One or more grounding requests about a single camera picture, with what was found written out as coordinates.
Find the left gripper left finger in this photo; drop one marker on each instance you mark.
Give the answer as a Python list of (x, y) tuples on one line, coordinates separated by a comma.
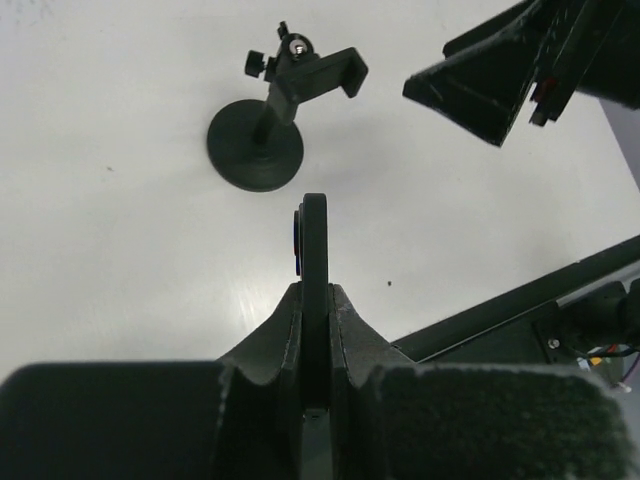
[(237, 417)]

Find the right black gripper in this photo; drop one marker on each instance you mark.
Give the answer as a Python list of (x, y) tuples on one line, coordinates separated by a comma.
[(487, 71)]

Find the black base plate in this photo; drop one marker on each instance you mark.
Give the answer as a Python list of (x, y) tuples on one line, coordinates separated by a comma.
[(584, 315)]

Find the black clamp mount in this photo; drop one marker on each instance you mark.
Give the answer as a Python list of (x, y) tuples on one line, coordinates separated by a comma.
[(297, 74)]

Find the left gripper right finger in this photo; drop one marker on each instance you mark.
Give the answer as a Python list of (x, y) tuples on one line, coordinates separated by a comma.
[(392, 418)]

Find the black round stand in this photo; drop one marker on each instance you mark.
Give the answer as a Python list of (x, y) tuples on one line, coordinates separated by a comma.
[(251, 149)]

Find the black phone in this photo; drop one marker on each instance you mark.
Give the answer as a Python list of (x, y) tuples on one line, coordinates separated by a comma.
[(311, 251)]

